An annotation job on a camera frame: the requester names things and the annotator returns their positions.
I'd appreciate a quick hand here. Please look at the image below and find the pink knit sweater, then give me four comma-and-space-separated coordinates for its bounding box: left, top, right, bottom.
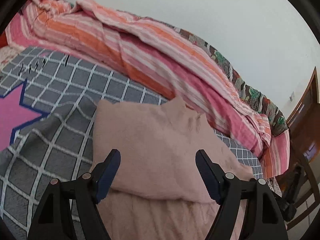
93, 98, 253, 239

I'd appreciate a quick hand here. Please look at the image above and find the wooden door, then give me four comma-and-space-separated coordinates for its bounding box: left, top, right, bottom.
287, 67, 319, 145

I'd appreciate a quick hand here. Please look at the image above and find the floral patchwork quilt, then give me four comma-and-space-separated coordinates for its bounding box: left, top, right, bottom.
172, 27, 289, 137

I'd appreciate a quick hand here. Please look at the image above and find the grey checked blanket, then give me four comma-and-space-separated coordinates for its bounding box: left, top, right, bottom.
0, 45, 263, 240

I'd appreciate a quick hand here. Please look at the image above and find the floral bed sheet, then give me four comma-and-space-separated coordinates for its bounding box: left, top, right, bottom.
0, 46, 20, 69

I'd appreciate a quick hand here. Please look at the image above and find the pink orange striped quilt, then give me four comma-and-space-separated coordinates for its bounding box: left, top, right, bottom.
4, 0, 290, 178

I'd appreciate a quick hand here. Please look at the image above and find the white wall switch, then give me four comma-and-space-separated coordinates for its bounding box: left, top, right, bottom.
290, 92, 295, 101

